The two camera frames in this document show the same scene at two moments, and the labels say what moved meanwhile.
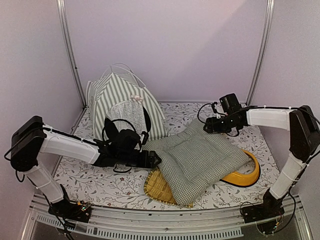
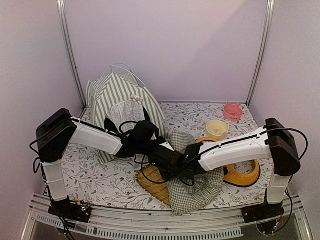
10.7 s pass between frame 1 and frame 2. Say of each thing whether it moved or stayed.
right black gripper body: moved
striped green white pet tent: stayed
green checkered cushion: moved
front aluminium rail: stayed
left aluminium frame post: stayed
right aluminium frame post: stayed
